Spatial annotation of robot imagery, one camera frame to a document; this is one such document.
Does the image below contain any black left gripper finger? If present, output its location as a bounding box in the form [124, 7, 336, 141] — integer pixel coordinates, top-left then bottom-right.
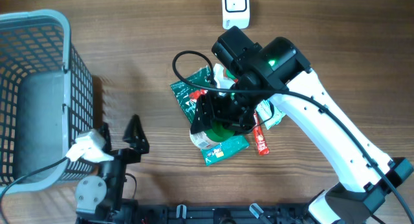
[122, 115, 149, 154]
[98, 122, 112, 152]

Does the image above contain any white barcode scanner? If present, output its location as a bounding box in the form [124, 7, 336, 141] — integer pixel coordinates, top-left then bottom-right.
[222, 0, 250, 30]

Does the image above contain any red stick sachet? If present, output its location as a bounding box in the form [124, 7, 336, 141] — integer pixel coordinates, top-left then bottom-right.
[253, 112, 270, 155]

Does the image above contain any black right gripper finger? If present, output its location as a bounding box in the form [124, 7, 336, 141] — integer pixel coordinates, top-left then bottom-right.
[234, 110, 256, 135]
[190, 94, 212, 135]

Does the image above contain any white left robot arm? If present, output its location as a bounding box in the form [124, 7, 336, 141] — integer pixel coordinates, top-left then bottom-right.
[75, 115, 149, 223]

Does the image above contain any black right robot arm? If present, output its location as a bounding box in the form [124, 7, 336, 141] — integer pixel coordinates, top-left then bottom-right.
[190, 27, 413, 223]

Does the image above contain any green lidded jar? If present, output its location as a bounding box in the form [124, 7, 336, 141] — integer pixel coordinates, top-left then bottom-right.
[190, 122, 235, 150]

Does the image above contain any grey plastic shopping basket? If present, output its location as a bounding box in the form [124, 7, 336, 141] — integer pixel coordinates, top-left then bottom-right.
[1, 9, 94, 194]

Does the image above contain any green 3M gloves packet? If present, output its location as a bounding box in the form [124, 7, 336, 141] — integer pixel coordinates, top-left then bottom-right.
[170, 67, 250, 166]

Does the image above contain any light blue wipes pack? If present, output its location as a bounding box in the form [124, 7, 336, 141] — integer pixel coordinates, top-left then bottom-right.
[256, 100, 285, 129]

